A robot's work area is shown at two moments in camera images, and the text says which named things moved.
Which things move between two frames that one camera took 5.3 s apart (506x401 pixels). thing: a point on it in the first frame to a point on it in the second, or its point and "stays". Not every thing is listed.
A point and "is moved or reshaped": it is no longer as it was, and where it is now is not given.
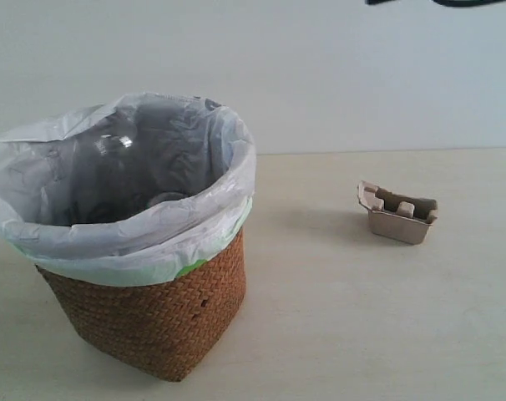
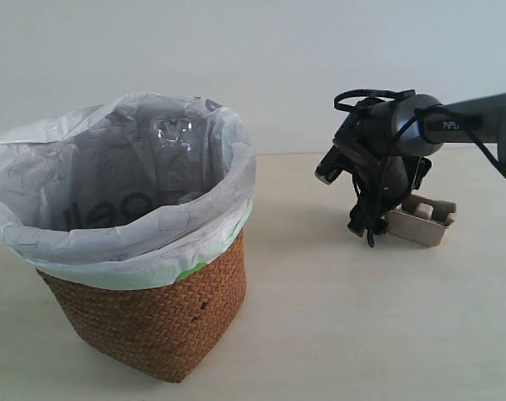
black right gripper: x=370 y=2 to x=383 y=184
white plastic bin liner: x=126 y=193 stays
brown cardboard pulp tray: x=399 y=218 is moved or reshaped
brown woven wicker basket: x=164 y=328 stays
